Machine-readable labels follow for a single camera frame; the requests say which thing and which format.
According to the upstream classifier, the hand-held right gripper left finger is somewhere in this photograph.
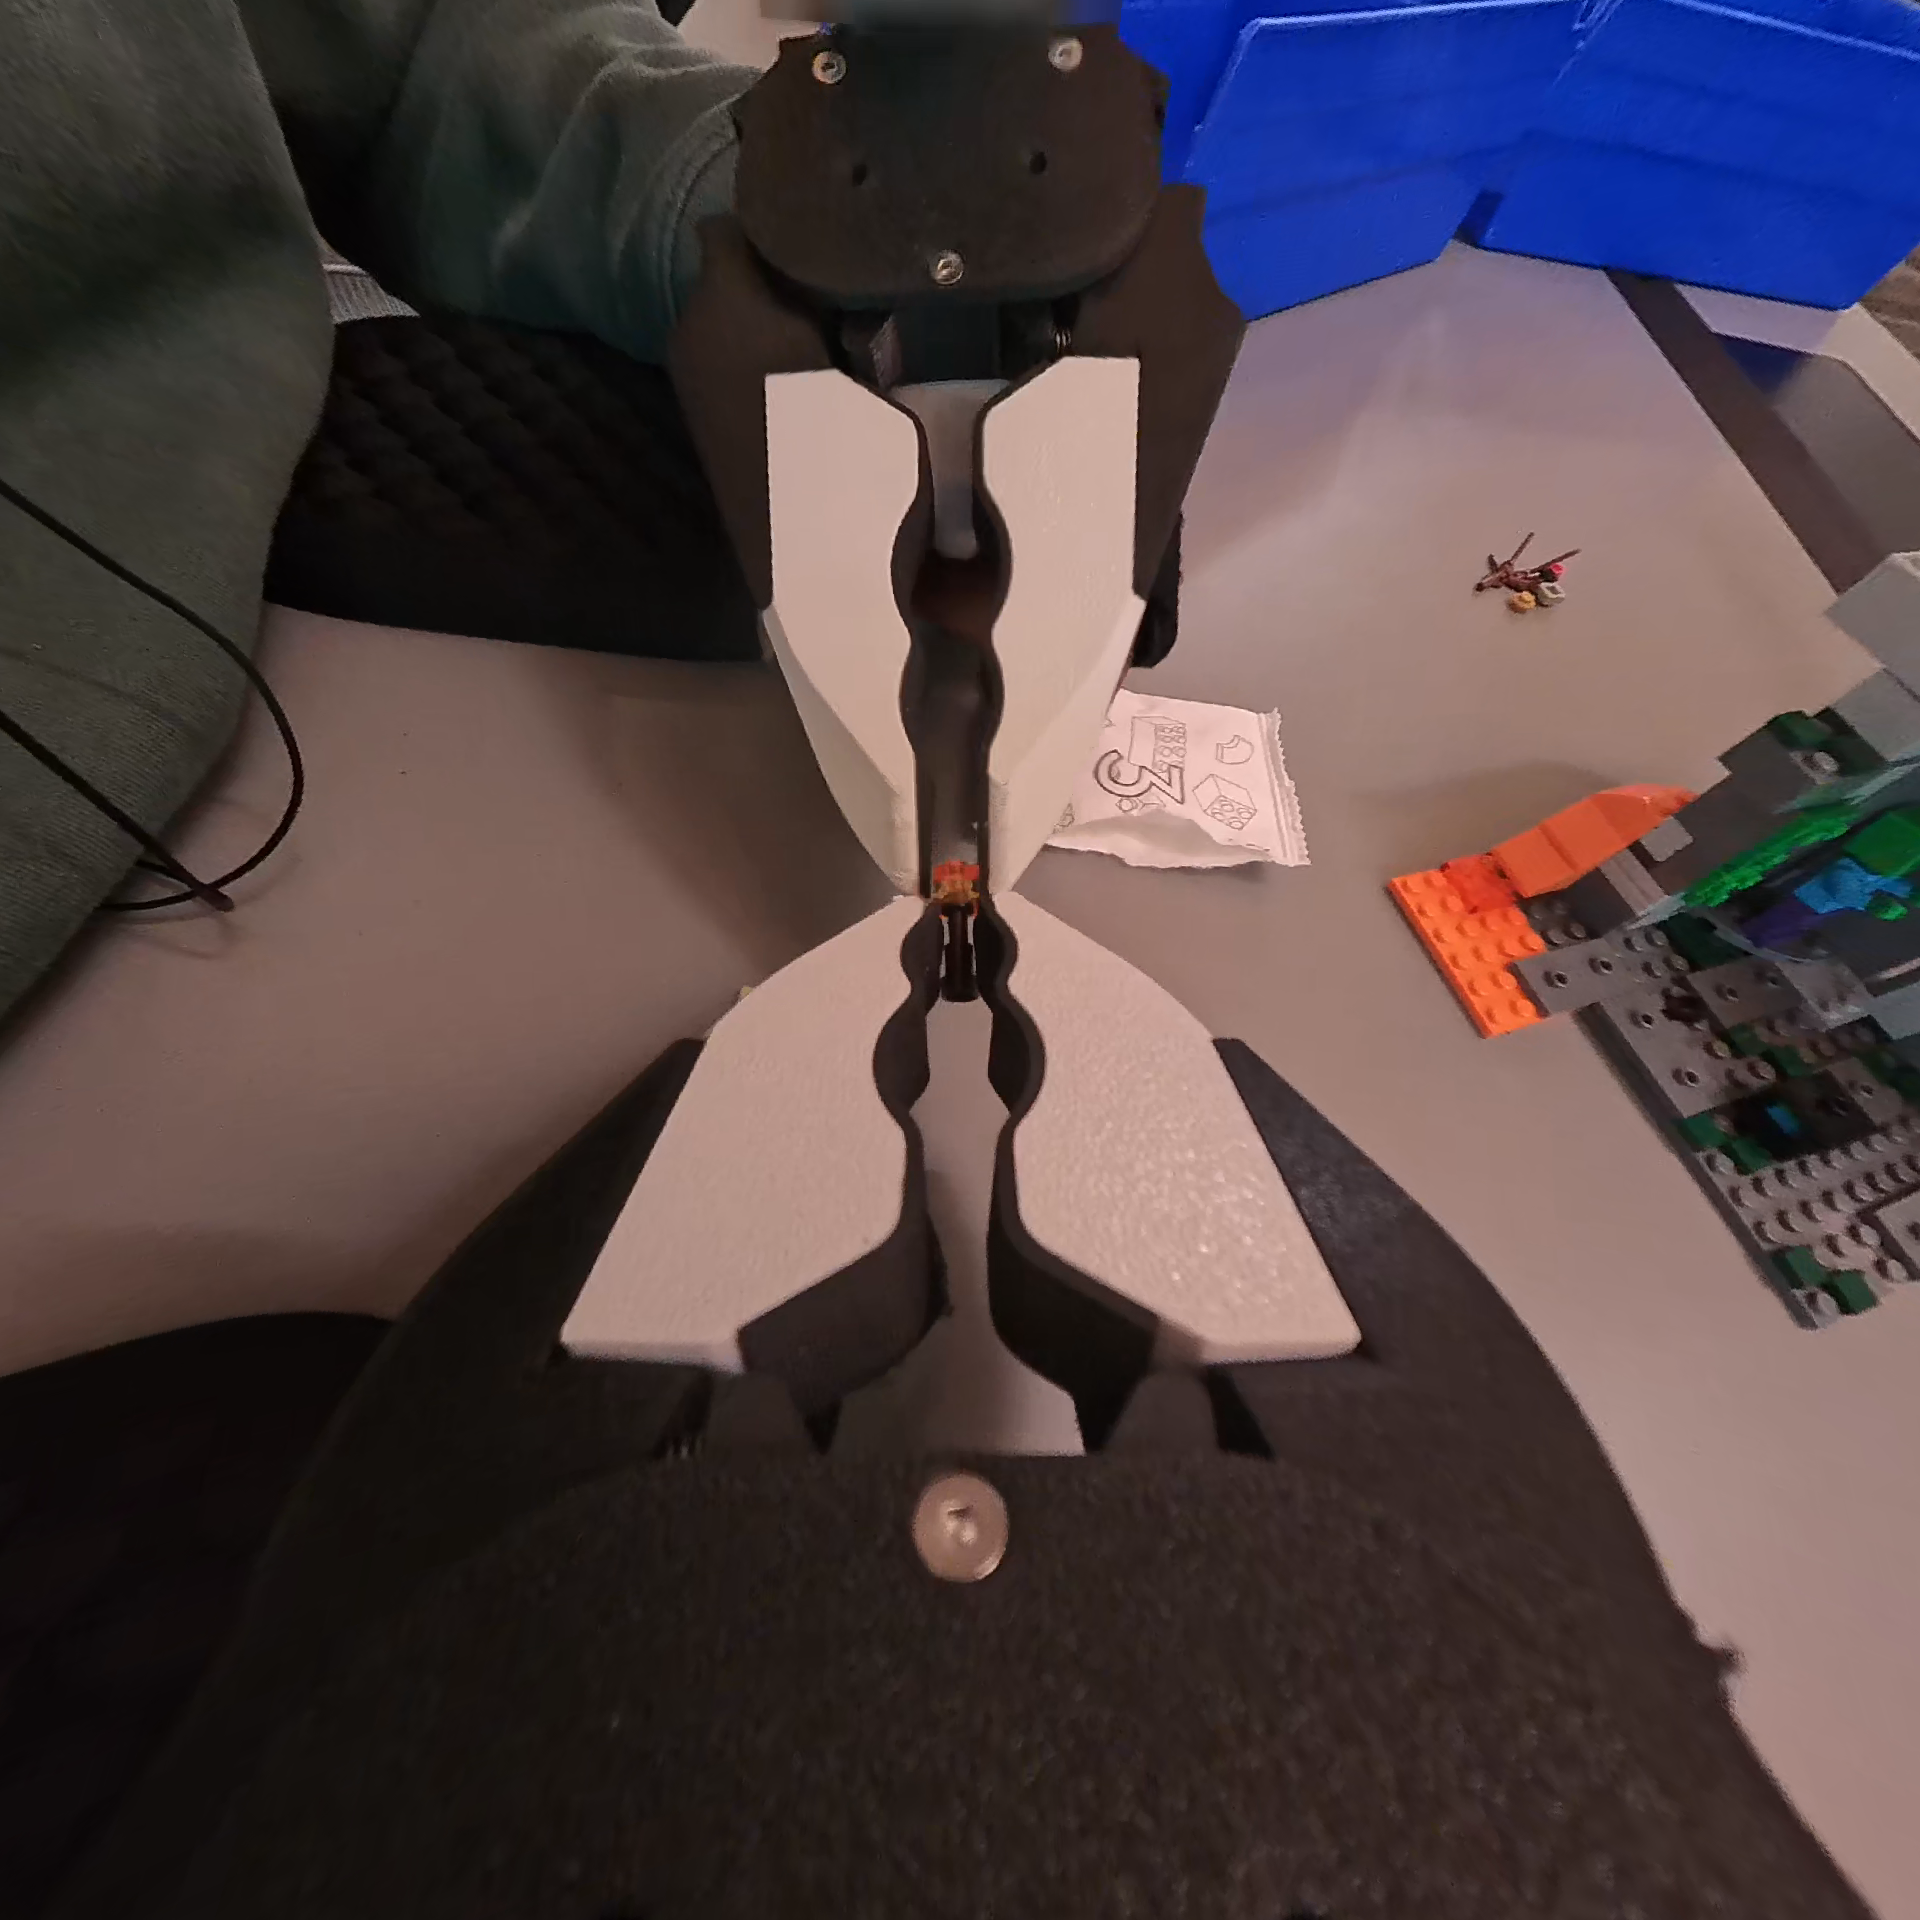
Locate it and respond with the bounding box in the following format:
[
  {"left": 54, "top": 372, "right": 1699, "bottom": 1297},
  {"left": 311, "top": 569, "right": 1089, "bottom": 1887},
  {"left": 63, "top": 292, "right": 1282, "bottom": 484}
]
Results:
[{"left": 557, "top": 896, "right": 951, "bottom": 1373}]

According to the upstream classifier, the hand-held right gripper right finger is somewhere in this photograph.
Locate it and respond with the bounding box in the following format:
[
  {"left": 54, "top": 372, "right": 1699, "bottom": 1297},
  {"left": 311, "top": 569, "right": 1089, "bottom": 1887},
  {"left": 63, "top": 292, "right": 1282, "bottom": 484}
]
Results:
[{"left": 982, "top": 896, "right": 1364, "bottom": 1373}]

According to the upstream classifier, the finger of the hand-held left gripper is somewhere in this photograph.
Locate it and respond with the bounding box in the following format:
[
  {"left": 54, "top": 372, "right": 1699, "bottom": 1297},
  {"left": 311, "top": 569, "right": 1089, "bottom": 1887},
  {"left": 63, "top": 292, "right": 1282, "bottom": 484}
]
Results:
[
  {"left": 959, "top": 356, "right": 1149, "bottom": 893},
  {"left": 762, "top": 368, "right": 923, "bottom": 903}
]

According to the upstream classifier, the small white printed bag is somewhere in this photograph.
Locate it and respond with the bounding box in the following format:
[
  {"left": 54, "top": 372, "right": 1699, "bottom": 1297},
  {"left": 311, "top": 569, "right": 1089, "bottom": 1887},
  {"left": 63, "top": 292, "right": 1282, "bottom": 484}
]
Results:
[{"left": 1049, "top": 691, "right": 1315, "bottom": 873}]

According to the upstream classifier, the grey desk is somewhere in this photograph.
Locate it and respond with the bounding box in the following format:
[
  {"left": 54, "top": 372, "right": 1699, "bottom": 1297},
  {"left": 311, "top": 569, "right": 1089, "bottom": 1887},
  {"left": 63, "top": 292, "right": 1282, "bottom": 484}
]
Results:
[{"left": 0, "top": 276, "right": 1920, "bottom": 1920}]

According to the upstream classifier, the blue plastic bin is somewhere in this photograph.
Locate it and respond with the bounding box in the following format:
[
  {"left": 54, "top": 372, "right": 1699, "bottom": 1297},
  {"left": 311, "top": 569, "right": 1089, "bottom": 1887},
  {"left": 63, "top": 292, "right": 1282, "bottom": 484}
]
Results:
[
  {"left": 1117, "top": 0, "right": 1578, "bottom": 324},
  {"left": 1477, "top": 0, "right": 1920, "bottom": 313}
]

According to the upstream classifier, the grey toy brick building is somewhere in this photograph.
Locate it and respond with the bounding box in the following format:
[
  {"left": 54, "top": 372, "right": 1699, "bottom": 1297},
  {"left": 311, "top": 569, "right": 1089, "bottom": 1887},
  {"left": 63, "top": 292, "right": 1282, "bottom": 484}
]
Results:
[{"left": 1388, "top": 551, "right": 1920, "bottom": 1336}]

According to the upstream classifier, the person's green sweatshirt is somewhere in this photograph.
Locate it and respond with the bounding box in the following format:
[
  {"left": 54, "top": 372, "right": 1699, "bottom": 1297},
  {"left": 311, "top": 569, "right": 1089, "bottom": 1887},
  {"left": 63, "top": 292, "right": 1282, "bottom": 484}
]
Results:
[{"left": 0, "top": 0, "right": 338, "bottom": 1037}]

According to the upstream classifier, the black cord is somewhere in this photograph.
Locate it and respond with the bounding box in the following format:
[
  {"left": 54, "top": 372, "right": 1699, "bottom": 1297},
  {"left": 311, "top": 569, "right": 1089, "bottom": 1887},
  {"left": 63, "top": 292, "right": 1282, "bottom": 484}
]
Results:
[{"left": 0, "top": 480, "right": 307, "bottom": 915}]

